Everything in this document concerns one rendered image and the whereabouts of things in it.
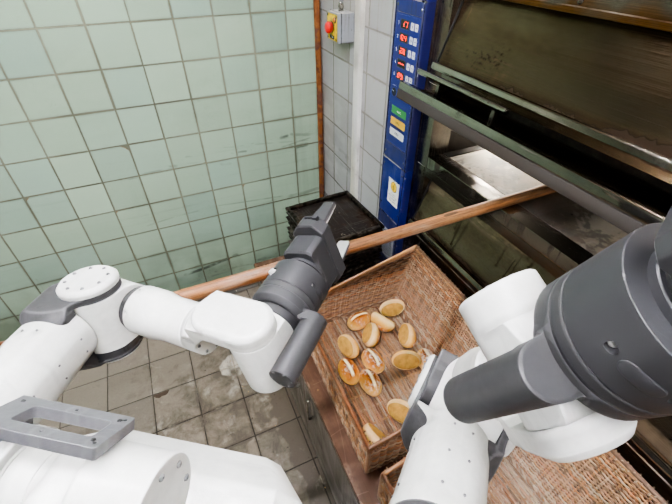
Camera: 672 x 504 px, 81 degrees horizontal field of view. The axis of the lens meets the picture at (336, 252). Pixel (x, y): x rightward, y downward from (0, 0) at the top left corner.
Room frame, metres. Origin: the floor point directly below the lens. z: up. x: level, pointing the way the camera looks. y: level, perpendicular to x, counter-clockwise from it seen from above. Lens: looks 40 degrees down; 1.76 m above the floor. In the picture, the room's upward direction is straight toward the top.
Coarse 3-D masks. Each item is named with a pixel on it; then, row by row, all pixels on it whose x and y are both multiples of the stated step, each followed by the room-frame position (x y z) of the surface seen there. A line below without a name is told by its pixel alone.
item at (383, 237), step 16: (528, 192) 0.91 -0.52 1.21; (544, 192) 0.92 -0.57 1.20; (464, 208) 0.83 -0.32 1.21; (480, 208) 0.84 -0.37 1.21; (496, 208) 0.85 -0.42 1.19; (416, 224) 0.76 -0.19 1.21; (432, 224) 0.77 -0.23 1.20; (448, 224) 0.80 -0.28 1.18; (352, 240) 0.70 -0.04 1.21; (368, 240) 0.71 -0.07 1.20; (384, 240) 0.72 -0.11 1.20; (240, 272) 0.60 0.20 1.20; (256, 272) 0.60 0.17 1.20; (192, 288) 0.55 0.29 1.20; (208, 288) 0.56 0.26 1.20; (224, 288) 0.56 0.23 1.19
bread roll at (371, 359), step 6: (366, 354) 0.80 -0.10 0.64; (372, 354) 0.79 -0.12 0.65; (378, 354) 0.80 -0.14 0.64; (366, 360) 0.78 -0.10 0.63; (372, 360) 0.77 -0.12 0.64; (378, 360) 0.77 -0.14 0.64; (366, 366) 0.77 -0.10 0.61; (372, 366) 0.76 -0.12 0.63; (378, 366) 0.76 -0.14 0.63; (384, 366) 0.77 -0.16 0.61; (378, 372) 0.75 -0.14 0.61
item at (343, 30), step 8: (328, 16) 1.72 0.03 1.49; (336, 16) 1.66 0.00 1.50; (344, 16) 1.66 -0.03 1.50; (352, 16) 1.67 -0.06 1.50; (336, 24) 1.66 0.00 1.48; (344, 24) 1.66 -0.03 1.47; (352, 24) 1.67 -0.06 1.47; (336, 32) 1.66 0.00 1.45; (344, 32) 1.66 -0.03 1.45; (352, 32) 1.67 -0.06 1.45; (336, 40) 1.66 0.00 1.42; (344, 40) 1.66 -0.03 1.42; (352, 40) 1.67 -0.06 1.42
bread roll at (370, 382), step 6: (360, 372) 0.74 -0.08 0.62; (366, 372) 0.73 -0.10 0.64; (372, 372) 0.73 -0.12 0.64; (360, 378) 0.72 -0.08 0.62; (366, 378) 0.71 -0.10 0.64; (372, 378) 0.70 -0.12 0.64; (378, 378) 0.71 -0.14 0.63; (360, 384) 0.70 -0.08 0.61; (366, 384) 0.69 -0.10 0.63; (372, 384) 0.69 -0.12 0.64; (378, 384) 0.69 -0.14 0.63; (366, 390) 0.68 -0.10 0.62; (372, 390) 0.67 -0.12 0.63; (378, 390) 0.67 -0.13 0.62; (372, 396) 0.67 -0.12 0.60
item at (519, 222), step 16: (432, 160) 1.16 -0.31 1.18; (448, 160) 1.15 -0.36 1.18; (448, 176) 1.07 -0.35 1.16; (464, 176) 1.05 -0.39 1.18; (464, 192) 1.00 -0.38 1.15; (480, 192) 0.96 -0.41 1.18; (496, 192) 0.96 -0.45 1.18; (512, 208) 0.87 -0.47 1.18; (512, 224) 0.83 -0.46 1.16; (528, 224) 0.80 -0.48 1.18; (544, 224) 0.80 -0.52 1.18; (528, 240) 0.77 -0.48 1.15; (544, 240) 0.74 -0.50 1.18; (560, 240) 0.74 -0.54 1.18; (560, 256) 0.69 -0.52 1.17; (576, 256) 0.68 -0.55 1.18; (592, 256) 0.68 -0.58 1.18
